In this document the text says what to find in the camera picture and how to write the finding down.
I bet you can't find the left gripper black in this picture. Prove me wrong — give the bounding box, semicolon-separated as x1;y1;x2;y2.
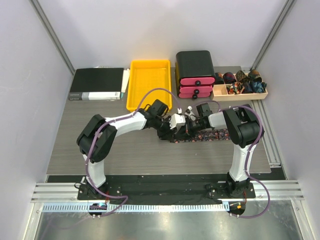
153;116;178;141

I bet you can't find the rolled brown patterned tie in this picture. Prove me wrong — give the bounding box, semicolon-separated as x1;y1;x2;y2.
235;70;250;83

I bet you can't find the wooden compartment box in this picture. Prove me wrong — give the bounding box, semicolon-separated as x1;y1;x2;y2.
211;70;268;102

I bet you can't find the purple cable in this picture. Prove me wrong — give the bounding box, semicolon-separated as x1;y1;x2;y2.
84;87;182;217
192;100;271;220

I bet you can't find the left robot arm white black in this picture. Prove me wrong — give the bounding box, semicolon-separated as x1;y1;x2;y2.
76;99;186;200

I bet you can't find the rolled orange dark tie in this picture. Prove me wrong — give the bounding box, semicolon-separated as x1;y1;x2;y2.
248;69;262;82

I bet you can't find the black binder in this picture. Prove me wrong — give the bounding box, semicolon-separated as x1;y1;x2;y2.
68;67;124;101

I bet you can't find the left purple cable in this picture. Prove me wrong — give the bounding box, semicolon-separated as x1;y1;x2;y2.
84;87;182;217

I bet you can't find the black pink drawer unit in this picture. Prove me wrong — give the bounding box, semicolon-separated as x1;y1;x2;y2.
175;50;216;100

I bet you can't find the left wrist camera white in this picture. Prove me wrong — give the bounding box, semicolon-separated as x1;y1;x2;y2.
169;107;186;130

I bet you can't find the rolled red patterned tie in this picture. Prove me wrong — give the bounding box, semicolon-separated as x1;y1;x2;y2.
223;72;237;84

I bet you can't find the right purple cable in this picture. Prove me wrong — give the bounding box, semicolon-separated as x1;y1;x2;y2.
192;100;271;220

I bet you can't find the dark patterned necktie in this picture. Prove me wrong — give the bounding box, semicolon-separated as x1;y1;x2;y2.
170;128;231;144

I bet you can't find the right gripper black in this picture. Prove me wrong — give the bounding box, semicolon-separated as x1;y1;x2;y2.
174;116;206;141

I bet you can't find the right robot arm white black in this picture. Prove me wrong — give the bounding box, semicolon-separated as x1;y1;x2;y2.
179;101;264;198

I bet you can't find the rolled navy tie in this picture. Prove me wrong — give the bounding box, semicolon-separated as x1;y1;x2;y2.
240;80;254;94

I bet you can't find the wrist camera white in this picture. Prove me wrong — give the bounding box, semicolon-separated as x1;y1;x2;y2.
169;107;186;130
184;106;197;121

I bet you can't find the yellow plastic tray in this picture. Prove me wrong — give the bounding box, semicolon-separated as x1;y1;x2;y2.
126;59;172;112

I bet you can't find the rolled blue tie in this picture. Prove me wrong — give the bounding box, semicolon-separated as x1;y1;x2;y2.
250;81;267;94

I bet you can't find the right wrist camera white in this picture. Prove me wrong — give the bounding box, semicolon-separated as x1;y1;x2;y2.
184;106;197;121

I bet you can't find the rolled floral tie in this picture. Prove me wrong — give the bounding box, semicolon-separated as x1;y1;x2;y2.
226;82;241;95

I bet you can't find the white slotted cable duct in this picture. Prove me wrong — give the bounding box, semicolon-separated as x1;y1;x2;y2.
42;202;230;213

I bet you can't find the white teal pen box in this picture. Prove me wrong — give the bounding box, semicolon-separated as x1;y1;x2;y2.
120;68;130;99

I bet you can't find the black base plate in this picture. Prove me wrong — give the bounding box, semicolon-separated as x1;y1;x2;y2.
74;174;256;206

